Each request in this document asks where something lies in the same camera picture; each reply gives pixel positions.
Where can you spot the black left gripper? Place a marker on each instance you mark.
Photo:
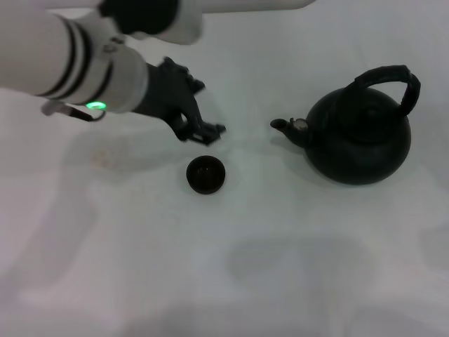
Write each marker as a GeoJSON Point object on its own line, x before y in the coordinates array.
{"type": "Point", "coordinates": [168, 94]}

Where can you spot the small black teacup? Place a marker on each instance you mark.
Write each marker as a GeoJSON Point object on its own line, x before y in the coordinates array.
{"type": "Point", "coordinates": [207, 175]}

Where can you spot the black round teapot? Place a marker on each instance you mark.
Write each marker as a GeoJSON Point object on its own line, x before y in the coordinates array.
{"type": "Point", "coordinates": [358, 147]}

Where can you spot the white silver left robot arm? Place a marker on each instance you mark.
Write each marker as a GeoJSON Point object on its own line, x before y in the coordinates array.
{"type": "Point", "coordinates": [42, 52]}

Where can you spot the white rounded panel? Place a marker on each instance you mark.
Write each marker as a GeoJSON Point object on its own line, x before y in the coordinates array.
{"type": "Point", "coordinates": [263, 3]}

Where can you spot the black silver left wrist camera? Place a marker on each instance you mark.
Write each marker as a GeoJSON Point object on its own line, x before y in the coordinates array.
{"type": "Point", "coordinates": [147, 14]}

